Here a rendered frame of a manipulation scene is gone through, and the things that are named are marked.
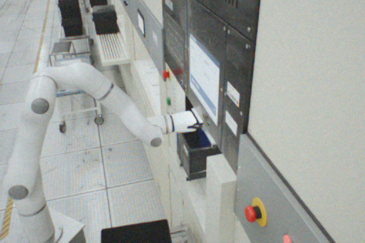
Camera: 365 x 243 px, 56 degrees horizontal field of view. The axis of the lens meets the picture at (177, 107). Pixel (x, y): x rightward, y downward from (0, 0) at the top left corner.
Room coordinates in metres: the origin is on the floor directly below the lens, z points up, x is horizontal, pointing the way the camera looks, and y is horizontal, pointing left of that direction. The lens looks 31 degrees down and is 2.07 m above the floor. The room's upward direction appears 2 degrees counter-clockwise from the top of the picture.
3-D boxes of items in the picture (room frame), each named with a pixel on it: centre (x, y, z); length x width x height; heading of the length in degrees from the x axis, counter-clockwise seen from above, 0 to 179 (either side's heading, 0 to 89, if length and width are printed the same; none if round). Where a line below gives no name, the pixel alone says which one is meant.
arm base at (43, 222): (1.08, 0.64, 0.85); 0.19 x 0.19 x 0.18
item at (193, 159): (1.27, -0.12, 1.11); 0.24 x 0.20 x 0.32; 15
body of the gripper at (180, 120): (1.25, -0.02, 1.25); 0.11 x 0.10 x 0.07; 105
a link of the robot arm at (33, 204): (1.11, 0.65, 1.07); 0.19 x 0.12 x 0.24; 14
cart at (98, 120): (3.50, 1.12, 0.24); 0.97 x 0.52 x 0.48; 17
